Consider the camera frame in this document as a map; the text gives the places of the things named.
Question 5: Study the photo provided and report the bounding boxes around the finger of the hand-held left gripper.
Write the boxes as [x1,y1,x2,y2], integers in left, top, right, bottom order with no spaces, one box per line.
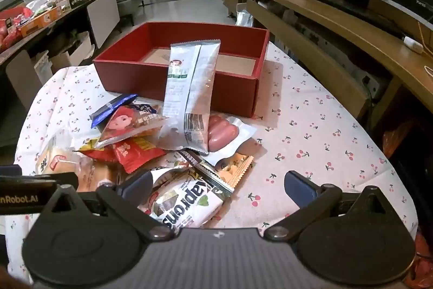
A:
[21,173,79,192]

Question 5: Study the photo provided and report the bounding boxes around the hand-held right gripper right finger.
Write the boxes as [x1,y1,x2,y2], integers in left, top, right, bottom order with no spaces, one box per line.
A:
[263,170,411,240]

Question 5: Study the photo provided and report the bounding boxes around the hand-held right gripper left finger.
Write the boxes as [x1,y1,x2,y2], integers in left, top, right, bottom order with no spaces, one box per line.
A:
[42,170,173,240]

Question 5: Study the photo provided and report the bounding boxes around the red cartoon snack packet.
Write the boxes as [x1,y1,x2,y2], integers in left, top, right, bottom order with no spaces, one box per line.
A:
[96,106,170,149]

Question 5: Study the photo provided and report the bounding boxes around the dark purple snack packet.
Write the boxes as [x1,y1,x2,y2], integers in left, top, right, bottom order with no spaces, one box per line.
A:
[90,93,139,128]

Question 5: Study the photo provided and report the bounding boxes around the vacuum-packed pink sausages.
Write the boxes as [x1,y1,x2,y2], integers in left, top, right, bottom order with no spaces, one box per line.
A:
[203,113,258,168]

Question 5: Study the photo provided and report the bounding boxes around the silver green-label snack packet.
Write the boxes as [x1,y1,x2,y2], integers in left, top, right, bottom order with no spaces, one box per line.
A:
[159,38,222,156]

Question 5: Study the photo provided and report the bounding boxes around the red cardboard box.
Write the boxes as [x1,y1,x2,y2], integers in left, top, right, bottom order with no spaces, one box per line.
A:
[93,21,271,118]

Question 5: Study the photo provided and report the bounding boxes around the orange clear bread packet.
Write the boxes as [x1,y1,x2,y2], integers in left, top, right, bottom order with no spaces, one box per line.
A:
[35,137,117,193]

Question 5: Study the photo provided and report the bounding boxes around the red yellow snack packet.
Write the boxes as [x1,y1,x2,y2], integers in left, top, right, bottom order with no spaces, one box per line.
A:
[78,136,167,174]

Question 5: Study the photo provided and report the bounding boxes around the green white snack packet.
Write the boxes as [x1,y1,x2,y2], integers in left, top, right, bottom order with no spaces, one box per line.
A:
[144,167,235,229]

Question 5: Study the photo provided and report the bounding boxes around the dark brown snack packet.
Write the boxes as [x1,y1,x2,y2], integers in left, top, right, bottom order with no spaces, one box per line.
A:
[169,150,234,190]

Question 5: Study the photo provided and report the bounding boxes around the cherry print tablecloth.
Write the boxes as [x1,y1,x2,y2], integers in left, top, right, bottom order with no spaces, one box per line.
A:
[7,38,420,279]

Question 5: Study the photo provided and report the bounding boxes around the orange gold snack packet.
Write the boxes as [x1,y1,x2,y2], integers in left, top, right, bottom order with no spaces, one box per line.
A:
[213,154,255,190]

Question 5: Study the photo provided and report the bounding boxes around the orange plastic bag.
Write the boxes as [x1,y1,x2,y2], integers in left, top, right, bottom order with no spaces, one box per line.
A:
[382,125,417,158]

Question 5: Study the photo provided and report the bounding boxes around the cardboard boxes under table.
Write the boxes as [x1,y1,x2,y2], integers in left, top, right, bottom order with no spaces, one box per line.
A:
[33,32,96,84]

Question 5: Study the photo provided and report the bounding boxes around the red plastic bag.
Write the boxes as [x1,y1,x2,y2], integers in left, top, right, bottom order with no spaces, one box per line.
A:
[405,231,433,289]

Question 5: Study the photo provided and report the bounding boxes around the long orange snack box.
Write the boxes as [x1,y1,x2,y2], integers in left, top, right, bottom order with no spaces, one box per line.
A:
[19,6,65,38]

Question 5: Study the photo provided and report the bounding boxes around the pile of red packets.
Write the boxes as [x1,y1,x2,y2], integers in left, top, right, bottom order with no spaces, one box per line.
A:
[0,5,25,51]

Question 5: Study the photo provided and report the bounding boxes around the dark side table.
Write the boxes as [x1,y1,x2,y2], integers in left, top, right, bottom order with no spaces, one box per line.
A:
[0,0,121,100]

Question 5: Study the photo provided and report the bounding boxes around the wooden media cabinet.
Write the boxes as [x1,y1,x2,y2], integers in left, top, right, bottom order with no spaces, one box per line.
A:
[223,0,433,129]

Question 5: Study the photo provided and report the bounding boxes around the black snack box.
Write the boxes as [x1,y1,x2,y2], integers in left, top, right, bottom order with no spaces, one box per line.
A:
[62,0,93,11]

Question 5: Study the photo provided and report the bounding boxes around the silver foil bag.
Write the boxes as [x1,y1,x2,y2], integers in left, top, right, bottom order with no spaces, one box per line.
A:
[235,3,254,27]

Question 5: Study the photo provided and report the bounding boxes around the white power adapter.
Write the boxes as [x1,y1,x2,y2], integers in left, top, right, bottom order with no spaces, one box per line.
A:
[402,36,424,54]

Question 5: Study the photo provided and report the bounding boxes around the black soundbar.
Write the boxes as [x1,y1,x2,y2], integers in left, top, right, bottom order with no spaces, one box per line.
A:
[297,0,406,39]

